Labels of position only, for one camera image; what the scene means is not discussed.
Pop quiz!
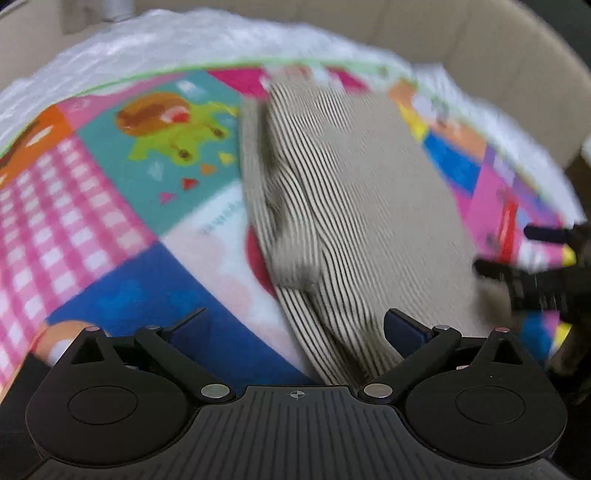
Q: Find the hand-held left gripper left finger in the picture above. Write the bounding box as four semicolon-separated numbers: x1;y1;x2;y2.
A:
52;308;235;400

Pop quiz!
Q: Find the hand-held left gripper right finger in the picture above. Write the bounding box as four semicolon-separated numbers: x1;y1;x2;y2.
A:
363;308;546;401

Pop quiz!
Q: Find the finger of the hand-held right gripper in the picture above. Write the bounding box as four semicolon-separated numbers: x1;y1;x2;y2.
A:
474;259;562;311
523;224;578;246

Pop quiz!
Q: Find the beige striped garment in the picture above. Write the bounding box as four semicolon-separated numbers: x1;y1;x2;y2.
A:
239;75;514;387

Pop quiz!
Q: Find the colourful printed blanket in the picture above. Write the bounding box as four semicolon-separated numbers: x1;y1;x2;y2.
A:
0;59;583;401

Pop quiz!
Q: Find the white fluffy blanket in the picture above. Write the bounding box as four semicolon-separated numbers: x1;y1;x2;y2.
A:
0;8;583;217

